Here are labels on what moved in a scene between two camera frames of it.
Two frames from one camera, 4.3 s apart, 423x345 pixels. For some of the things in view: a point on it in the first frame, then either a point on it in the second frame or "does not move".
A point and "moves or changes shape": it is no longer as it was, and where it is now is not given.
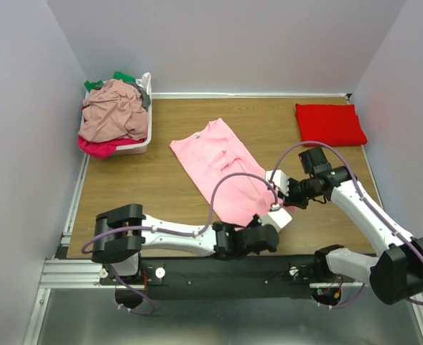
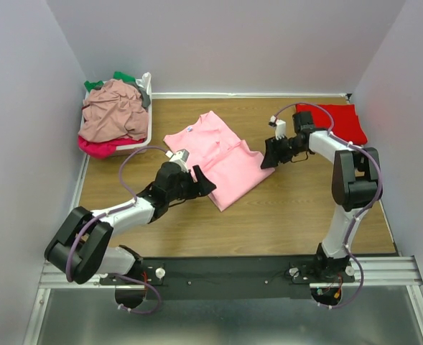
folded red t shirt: x=332 y=124 does not move
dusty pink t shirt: x=113 y=110 does not move
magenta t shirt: x=103 y=149 does not move
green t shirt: x=117 y=75 does not move
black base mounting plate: x=275 y=277 does not move
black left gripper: x=253 y=223 → x=202 y=187
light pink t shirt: x=215 y=152 moves or changes shape
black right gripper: x=291 y=200 → x=271 y=159
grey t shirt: x=146 y=97 does not move
